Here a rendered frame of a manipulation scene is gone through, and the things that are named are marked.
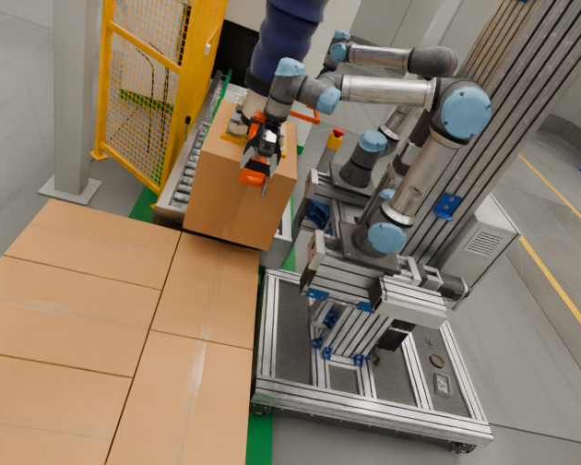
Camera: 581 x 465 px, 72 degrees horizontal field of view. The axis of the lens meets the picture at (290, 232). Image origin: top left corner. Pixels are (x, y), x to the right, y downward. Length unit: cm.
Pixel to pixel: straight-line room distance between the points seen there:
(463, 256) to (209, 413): 114
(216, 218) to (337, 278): 60
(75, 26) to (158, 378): 184
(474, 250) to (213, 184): 109
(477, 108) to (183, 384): 122
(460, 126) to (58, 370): 138
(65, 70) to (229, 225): 136
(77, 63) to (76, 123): 36
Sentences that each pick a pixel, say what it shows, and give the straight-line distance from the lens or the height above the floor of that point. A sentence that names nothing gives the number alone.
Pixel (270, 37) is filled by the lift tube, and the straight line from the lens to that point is 170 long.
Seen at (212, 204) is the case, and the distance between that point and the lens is 174.
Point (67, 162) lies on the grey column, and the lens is 294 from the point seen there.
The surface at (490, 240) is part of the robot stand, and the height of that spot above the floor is 117.
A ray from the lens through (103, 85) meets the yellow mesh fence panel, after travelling 324.
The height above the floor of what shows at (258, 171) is 123.
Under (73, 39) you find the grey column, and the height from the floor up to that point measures 102.
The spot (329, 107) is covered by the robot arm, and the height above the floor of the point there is 149.
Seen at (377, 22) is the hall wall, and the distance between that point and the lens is 1081.
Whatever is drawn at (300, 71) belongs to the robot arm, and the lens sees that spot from 118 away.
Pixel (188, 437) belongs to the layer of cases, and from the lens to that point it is 143.
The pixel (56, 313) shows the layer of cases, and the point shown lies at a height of 54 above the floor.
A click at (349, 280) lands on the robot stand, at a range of 155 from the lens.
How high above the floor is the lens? 183
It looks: 35 degrees down
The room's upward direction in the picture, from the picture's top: 24 degrees clockwise
